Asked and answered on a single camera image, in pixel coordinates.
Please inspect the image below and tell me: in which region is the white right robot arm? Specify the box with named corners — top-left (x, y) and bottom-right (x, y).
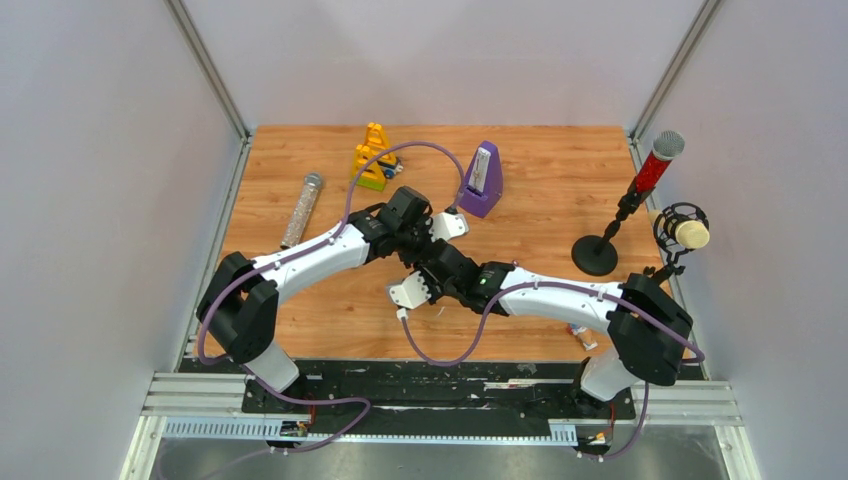
top-left (389, 242), bottom-right (693, 418)

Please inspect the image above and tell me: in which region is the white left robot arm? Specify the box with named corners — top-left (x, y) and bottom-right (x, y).
top-left (196, 186), bottom-right (432, 413)

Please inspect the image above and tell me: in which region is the yellow toy block tower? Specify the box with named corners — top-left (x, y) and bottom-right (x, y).
top-left (351, 144), bottom-right (387, 192)

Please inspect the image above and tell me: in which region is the purple metronome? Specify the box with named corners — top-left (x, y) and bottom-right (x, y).
top-left (458, 141), bottom-right (504, 218)

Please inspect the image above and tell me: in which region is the yellow toy block on car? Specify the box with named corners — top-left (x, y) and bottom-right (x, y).
top-left (363, 122), bottom-right (403, 180)

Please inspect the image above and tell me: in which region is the silver glitter microphone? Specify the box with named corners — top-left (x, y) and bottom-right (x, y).
top-left (280, 172), bottom-right (324, 250)

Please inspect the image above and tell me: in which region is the red microphone on stand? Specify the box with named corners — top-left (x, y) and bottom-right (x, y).
top-left (571, 130), bottom-right (685, 276)

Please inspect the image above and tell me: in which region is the small toy figure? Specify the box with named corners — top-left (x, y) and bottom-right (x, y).
top-left (569, 324), bottom-right (598, 351)

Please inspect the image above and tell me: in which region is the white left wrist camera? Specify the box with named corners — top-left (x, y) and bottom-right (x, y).
top-left (429, 212), bottom-right (470, 242)

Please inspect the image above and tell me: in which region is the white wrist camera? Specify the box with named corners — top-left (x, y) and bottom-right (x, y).
top-left (429, 212), bottom-right (470, 242)
top-left (386, 271), bottom-right (433, 310)

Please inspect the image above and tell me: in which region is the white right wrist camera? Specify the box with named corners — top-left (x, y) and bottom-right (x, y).
top-left (386, 271), bottom-right (433, 310)

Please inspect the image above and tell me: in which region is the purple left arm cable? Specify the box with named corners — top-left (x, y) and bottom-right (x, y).
top-left (197, 140), bottom-right (466, 458)

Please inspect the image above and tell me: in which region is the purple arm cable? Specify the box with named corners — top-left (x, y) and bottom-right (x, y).
top-left (197, 140), bottom-right (466, 458)
top-left (396, 280), bottom-right (707, 462)

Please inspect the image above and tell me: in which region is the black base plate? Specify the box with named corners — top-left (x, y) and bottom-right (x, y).
top-left (178, 356), bottom-right (706, 439)

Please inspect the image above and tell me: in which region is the beige microphone in shock mount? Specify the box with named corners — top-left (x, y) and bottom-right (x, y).
top-left (643, 202), bottom-right (711, 285)

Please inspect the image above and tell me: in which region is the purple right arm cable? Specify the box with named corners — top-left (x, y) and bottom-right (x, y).
top-left (396, 280), bottom-right (707, 462)

